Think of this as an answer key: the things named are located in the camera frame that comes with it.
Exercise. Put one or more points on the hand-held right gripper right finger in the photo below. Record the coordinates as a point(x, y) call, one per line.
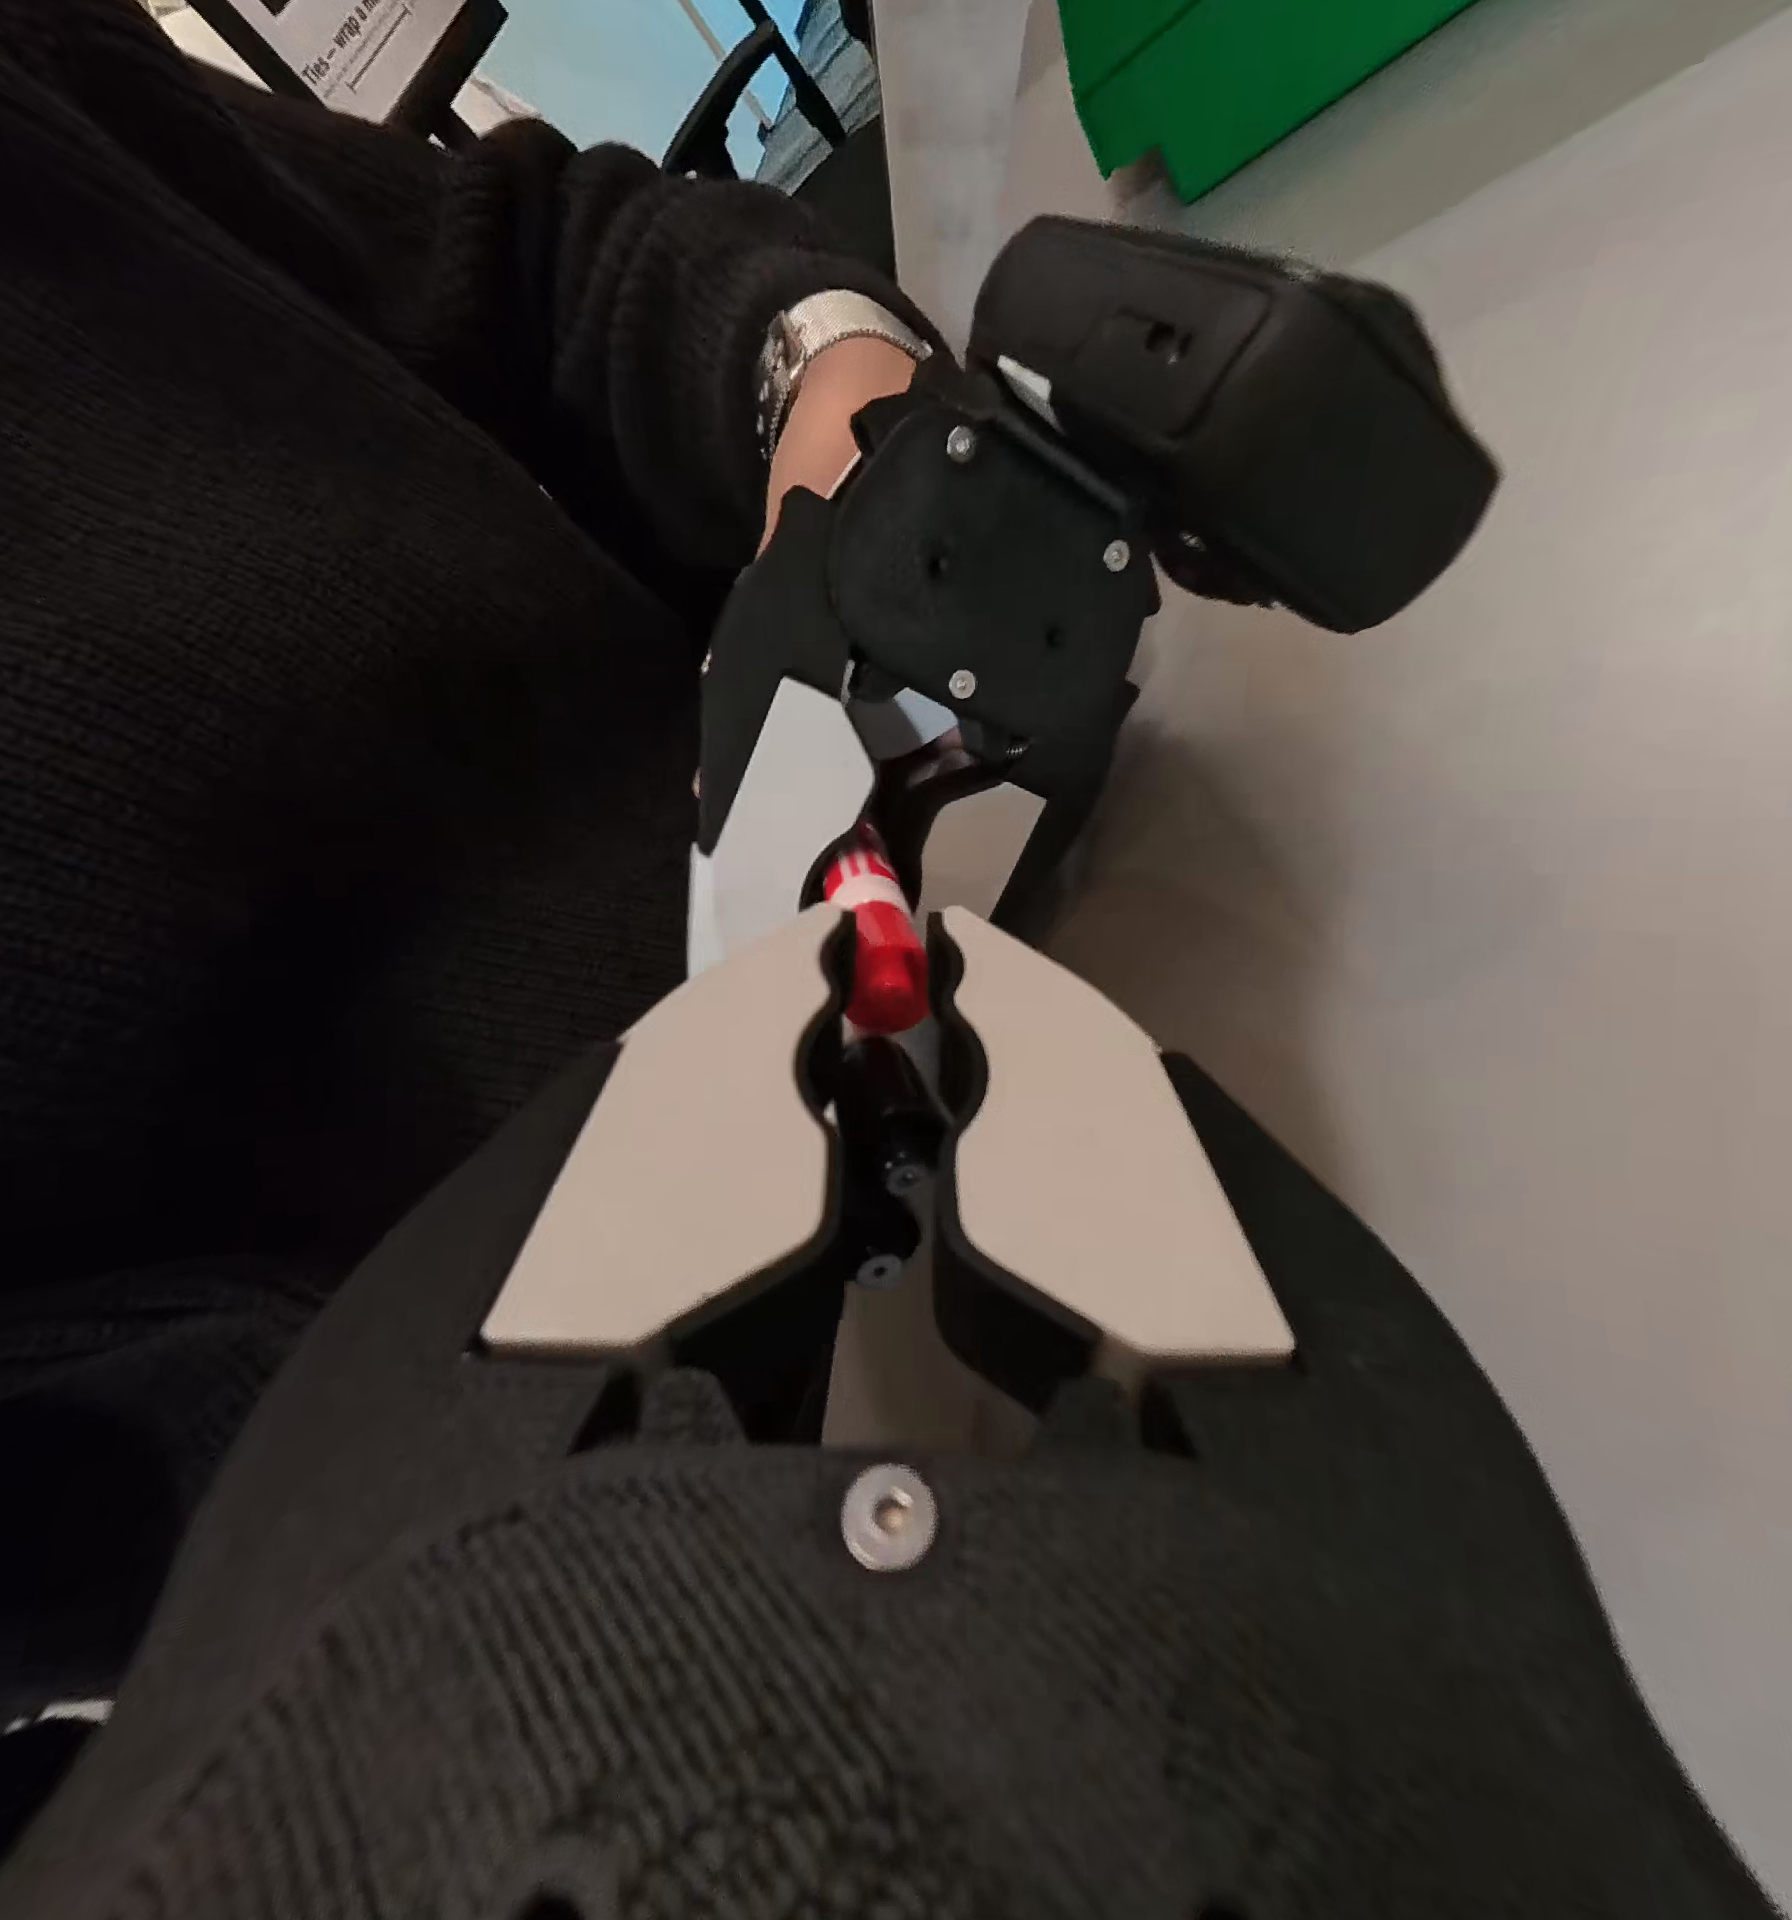
point(1090, 1172)

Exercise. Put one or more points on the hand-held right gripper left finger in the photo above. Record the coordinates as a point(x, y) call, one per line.
point(687, 1172)

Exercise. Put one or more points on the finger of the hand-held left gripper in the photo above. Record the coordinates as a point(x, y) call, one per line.
point(986, 855)
point(776, 810)

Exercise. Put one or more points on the red dry-erase marker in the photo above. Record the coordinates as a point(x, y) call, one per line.
point(884, 975)

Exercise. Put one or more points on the black dry-erase marker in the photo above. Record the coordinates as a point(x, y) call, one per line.
point(889, 1140)

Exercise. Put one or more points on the person's left forearm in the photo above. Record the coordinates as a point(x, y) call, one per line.
point(611, 271)

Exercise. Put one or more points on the person's left hand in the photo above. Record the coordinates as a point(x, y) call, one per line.
point(814, 451)

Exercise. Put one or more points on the silver wristwatch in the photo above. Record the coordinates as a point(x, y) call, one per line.
point(836, 323)

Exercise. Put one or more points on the person's black sweater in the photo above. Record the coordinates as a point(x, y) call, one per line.
point(235, 751)

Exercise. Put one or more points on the green plastic bin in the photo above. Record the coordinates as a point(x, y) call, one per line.
point(1226, 75)

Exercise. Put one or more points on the white instruction card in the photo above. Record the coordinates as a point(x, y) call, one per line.
point(341, 47)

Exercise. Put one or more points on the black chair frame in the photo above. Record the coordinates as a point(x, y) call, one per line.
point(732, 107)

